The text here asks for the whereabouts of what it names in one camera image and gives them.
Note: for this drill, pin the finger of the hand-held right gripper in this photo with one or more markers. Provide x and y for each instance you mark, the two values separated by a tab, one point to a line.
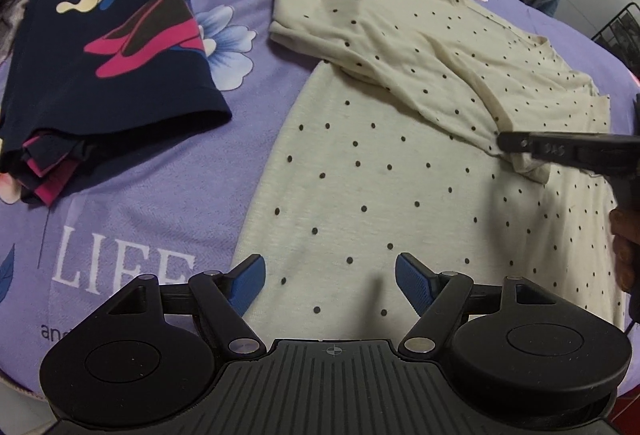
555	147

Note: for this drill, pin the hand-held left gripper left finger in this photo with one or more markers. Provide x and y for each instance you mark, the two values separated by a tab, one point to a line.
247	280

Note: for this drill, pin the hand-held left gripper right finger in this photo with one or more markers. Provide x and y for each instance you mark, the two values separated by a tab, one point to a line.
412	280

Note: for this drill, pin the cream polka dot shirt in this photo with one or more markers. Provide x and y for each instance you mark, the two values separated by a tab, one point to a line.
375	165

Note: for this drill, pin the person's right hand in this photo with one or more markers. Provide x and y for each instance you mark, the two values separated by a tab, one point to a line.
627	245

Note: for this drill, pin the purple floral bedsheet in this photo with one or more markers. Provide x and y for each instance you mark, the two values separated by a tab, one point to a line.
150	225

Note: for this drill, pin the navy cartoon print garment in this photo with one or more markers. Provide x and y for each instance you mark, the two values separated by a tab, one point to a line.
100	90

